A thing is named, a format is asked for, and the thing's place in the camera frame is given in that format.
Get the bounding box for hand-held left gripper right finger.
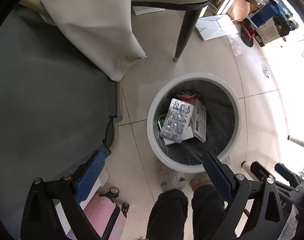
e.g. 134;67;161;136
202;150;285;240

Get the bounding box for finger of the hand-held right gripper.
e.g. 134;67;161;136
250;162;268;179
275;164;302;192

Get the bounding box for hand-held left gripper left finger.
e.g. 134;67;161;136
21;150;106;240

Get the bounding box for white printed box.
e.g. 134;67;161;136
190;97;207;142

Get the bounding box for white round trash bin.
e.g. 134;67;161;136
146;72;242;174

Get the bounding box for silver blister pack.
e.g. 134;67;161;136
159;99;194;143

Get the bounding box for green white medicine box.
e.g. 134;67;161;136
157;112;194;146

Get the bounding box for red snack wrapper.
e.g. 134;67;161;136
177;90;201;103

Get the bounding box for white tube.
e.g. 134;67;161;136
241;162;252;178

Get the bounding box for pink suitcase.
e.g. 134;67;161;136
67;187;130;240

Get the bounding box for person's dark fleece trousers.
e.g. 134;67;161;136
146;185;226;240

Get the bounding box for black round disc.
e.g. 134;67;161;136
242;19;256;47

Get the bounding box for brown cat print tablecloth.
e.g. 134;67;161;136
18;0;147;82

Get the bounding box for blue printed carton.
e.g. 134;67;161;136
250;0;293;47

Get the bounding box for torn brown cardboard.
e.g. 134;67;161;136
214;0;258;22

